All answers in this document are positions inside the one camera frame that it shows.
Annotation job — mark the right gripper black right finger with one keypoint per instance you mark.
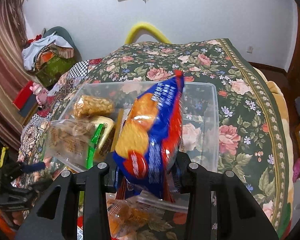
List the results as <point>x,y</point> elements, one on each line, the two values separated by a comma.
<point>239,215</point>

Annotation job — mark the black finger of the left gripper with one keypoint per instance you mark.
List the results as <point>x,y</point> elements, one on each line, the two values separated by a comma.
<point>10,195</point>
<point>17,169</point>

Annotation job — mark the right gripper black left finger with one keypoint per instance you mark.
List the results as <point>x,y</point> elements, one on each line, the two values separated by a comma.
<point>55,214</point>

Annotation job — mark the clear bag of bread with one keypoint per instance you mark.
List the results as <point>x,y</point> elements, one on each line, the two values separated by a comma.
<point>80,143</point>

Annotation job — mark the blue potato chip bag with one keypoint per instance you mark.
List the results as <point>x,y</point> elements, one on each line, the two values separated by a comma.
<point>149,140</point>

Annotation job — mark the orange puffed snack bag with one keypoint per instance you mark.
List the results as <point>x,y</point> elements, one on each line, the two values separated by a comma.
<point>87,106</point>

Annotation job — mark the patchwork quilt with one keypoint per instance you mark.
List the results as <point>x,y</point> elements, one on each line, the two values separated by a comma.
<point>64,86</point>

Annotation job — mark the orange biscuit bag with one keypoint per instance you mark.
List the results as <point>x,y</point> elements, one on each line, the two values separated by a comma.
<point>127,216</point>

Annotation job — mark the clear plastic storage bin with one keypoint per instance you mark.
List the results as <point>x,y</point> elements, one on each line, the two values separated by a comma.
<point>200,114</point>

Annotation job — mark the floral green bedspread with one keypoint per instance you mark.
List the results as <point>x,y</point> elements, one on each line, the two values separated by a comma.
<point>254,138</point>

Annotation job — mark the pink plush toy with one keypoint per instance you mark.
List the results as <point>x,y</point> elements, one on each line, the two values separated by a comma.
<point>40,92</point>

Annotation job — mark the pile of clothes on chair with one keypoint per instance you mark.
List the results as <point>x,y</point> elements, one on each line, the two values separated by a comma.
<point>50,56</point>

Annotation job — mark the striped brown curtain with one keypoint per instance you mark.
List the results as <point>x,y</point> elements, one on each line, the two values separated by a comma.
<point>13,76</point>

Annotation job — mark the yellow padded headboard hoop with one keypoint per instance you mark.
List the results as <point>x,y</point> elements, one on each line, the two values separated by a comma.
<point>145,28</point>

